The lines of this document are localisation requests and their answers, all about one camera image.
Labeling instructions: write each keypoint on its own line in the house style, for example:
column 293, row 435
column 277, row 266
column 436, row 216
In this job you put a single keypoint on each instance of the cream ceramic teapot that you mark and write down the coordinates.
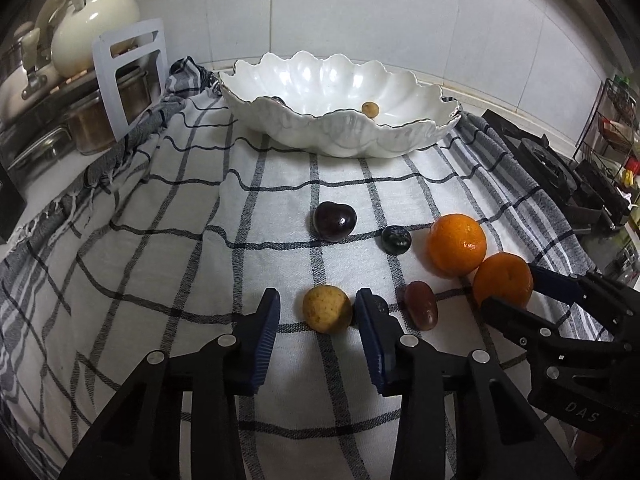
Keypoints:
column 95, row 30

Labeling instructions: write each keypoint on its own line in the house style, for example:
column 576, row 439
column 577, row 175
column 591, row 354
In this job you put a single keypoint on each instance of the stainless steel pot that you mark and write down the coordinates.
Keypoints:
column 95, row 125

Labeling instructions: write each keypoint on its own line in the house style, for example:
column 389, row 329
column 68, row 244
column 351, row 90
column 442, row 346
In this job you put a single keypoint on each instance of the red grape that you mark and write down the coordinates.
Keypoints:
column 421, row 305

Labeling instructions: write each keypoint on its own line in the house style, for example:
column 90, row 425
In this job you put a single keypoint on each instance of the checked white cloth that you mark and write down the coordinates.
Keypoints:
column 175, row 260

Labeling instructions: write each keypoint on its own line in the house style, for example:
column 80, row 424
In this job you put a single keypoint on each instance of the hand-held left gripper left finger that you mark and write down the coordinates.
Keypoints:
column 265, row 340

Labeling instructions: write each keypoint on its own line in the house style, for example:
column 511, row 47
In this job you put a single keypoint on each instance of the orange mandarin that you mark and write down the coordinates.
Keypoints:
column 501, row 280
column 456, row 245

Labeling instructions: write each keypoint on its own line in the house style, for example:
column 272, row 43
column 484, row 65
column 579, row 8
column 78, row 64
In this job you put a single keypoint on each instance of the small dark blueberry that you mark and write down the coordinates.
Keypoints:
column 381, row 305

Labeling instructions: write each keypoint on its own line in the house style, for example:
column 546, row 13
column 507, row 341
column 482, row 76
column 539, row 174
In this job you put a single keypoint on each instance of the white dish rack panel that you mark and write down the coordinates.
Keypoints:
column 107, row 85

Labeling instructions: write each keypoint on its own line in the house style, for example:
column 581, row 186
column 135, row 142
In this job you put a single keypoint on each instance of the white scalloped ceramic bowl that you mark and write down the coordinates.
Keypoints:
column 325, row 80

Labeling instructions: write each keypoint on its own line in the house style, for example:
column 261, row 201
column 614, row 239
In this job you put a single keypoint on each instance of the black gas stove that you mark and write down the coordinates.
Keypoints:
column 545, row 160

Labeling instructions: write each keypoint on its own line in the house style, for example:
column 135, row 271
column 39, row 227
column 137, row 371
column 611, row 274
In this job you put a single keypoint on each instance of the stainless steel tray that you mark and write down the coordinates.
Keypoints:
column 35, row 150

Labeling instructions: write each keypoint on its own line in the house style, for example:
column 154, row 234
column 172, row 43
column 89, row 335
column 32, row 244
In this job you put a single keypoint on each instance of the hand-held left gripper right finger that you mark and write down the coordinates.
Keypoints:
column 370, row 345

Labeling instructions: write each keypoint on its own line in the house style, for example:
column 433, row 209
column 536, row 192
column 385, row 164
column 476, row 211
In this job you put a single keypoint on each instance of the large yellow longan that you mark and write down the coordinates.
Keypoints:
column 326, row 308

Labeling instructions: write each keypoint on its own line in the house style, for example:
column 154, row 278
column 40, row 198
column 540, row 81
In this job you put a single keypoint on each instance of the small yellow longan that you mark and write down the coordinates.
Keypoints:
column 370, row 108

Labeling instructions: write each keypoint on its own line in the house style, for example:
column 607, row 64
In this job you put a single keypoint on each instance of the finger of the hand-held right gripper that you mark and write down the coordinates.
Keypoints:
column 515, row 321
column 555, row 282

